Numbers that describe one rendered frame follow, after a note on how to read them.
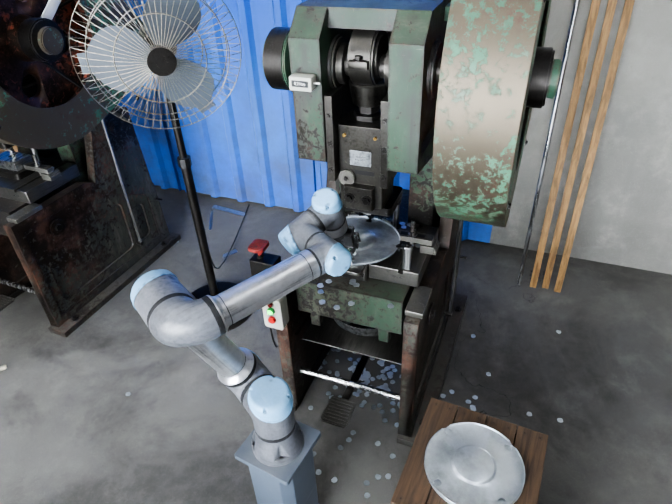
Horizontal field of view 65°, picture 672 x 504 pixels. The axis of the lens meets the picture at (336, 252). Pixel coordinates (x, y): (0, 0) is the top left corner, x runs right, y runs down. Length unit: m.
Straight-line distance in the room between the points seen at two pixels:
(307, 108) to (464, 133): 0.59
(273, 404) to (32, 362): 1.66
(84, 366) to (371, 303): 1.48
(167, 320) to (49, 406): 1.51
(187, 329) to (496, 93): 0.81
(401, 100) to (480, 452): 1.06
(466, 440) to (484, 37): 1.17
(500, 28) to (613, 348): 1.85
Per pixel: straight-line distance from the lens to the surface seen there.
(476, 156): 1.24
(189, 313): 1.17
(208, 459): 2.22
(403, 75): 1.51
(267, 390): 1.48
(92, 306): 3.02
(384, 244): 1.78
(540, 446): 1.83
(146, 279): 1.29
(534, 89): 1.52
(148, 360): 2.64
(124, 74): 2.11
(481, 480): 1.70
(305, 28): 1.60
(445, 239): 2.10
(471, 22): 1.21
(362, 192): 1.71
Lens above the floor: 1.80
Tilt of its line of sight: 36 degrees down
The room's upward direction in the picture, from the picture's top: 3 degrees counter-clockwise
